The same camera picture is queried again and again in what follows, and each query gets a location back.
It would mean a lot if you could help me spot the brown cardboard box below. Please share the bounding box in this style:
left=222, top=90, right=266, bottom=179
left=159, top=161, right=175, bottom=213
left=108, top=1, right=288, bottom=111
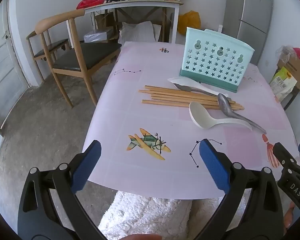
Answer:
left=277, top=55, right=300, bottom=94

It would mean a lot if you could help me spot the person's right hand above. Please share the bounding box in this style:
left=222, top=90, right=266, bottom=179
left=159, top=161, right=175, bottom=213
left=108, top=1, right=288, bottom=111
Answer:
left=283, top=202, right=295, bottom=231

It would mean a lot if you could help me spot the white sack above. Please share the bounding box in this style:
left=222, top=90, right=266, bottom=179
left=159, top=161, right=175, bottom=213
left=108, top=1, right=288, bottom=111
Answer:
left=118, top=21, right=156, bottom=43

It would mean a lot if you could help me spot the yellow green rice bag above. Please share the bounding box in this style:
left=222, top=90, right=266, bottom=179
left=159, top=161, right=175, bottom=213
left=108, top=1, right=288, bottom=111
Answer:
left=269, top=67, right=298, bottom=102

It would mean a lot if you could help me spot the white plastic ladle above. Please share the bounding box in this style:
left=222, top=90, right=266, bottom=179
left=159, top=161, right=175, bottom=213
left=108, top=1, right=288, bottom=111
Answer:
left=189, top=101, right=253, bottom=131

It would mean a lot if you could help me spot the clear plastic bag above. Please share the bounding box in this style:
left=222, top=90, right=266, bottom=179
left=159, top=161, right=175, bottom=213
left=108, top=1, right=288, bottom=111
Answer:
left=276, top=45, right=294, bottom=62

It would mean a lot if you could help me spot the white spoon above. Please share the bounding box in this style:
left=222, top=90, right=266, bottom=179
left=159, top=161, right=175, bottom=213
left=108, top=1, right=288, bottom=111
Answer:
left=167, top=77, right=219, bottom=97

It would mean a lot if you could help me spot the white fleece garment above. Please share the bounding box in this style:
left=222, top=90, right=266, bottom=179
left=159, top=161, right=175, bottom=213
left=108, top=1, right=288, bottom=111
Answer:
left=97, top=191, right=245, bottom=240

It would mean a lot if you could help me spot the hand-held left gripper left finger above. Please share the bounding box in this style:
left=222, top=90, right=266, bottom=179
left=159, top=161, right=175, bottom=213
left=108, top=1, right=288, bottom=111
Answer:
left=17, top=139, right=108, bottom=240

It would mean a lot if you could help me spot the white frame desk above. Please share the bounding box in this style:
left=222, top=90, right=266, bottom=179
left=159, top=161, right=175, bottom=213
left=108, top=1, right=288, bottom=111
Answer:
left=84, top=0, right=184, bottom=44

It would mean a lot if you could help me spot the large metal spoon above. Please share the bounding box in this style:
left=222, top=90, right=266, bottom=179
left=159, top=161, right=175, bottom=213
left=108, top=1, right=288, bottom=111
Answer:
left=217, top=93, right=267, bottom=134

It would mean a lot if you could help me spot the wooden chair dark seat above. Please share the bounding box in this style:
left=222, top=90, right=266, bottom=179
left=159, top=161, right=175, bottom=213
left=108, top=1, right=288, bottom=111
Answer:
left=26, top=30, right=70, bottom=83
left=35, top=9, right=122, bottom=108

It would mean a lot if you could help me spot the mint green utensil holder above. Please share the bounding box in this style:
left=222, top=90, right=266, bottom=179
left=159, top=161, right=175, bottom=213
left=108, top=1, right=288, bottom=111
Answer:
left=179, top=27, right=256, bottom=93

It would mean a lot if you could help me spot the red cloth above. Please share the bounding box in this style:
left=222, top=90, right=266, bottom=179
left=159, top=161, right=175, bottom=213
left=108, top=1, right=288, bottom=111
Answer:
left=77, top=0, right=106, bottom=10

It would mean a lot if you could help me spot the white door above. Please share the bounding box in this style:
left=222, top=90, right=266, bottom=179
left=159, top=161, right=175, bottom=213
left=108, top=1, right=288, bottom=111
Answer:
left=0, top=0, right=30, bottom=133

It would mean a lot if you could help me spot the person's left hand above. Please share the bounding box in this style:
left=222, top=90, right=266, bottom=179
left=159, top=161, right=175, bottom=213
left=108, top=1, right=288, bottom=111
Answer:
left=116, top=233, right=163, bottom=240

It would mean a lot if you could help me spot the silver wrapped box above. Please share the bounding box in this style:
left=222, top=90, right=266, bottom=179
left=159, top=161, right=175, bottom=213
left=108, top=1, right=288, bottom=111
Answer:
left=84, top=28, right=115, bottom=43

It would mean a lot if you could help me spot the yellow plastic bag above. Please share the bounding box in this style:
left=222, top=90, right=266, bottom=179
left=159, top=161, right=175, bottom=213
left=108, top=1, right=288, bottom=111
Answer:
left=177, top=10, right=201, bottom=36

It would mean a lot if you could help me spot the bundle of wooden chopsticks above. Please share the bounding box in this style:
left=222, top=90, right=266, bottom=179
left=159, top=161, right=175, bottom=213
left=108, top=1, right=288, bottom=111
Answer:
left=138, top=85, right=245, bottom=111

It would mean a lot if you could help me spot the grey refrigerator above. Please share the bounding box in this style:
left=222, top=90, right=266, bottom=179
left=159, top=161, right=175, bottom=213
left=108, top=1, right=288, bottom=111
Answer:
left=222, top=0, right=274, bottom=65

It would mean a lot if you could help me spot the small metal spoon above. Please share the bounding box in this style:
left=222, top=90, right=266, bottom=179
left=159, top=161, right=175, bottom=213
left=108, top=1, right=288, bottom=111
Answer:
left=174, top=83, right=232, bottom=101

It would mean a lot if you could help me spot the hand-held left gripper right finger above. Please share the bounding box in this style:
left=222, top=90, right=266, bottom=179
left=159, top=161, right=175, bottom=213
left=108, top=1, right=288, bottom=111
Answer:
left=199, top=138, right=285, bottom=240

